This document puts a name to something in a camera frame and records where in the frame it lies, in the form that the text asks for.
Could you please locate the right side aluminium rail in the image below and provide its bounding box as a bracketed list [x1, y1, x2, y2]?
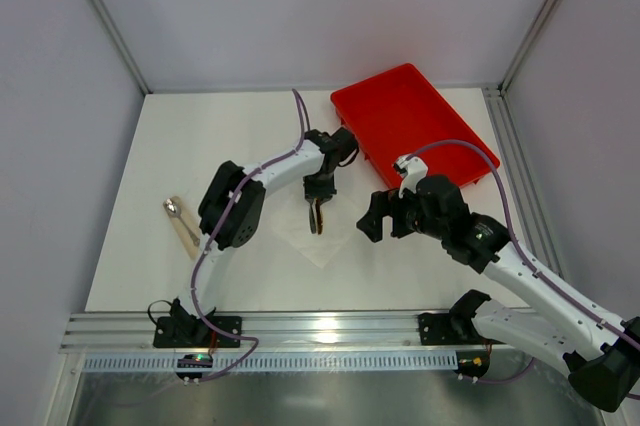
[482, 87, 564, 277]

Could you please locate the white paper napkin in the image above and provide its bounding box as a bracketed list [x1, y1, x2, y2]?
[271, 195, 356, 268]

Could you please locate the red plastic tray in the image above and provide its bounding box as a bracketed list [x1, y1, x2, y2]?
[330, 63, 500, 189]

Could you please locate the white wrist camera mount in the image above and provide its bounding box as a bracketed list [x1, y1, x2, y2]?
[393, 154, 428, 198]

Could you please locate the aluminium front rail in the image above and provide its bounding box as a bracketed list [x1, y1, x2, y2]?
[60, 310, 428, 353]

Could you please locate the aluminium frame post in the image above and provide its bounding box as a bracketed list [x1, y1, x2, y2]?
[86, 0, 152, 96]
[498, 0, 562, 96]

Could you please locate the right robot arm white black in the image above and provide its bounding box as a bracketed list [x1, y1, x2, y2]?
[356, 175, 639, 412]

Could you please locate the gold knife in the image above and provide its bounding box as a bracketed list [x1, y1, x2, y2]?
[314, 199, 324, 235]

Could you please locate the silver spoon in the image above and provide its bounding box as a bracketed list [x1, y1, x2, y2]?
[163, 199, 200, 247]

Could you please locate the slotted white cable duct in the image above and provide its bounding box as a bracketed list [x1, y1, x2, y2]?
[82, 350, 458, 373]

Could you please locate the left aluminium frame post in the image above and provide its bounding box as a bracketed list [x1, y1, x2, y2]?
[86, 0, 152, 96]

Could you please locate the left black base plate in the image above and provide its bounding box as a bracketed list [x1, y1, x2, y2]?
[152, 316, 241, 349]

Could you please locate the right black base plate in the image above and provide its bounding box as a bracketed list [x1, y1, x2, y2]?
[417, 312, 483, 346]

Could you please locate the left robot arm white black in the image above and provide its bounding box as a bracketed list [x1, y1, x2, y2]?
[154, 127, 359, 348]

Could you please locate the wooden utensil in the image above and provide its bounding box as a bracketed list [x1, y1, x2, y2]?
[163, 196, 201, 260]

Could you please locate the silver fork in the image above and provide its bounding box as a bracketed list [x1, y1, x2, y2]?
[309, 198, 317, 235]

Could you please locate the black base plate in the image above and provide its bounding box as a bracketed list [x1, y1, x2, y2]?
[417, 312, 483, 346]
[152, 316, 241, 349]

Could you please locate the right aluminium frame post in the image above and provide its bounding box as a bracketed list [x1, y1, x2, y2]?
[498, 0, 562, 96]

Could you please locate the aluminium rail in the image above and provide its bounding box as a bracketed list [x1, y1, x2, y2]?
[60, 310, 428, 353]
[482, 87, 564, 277]

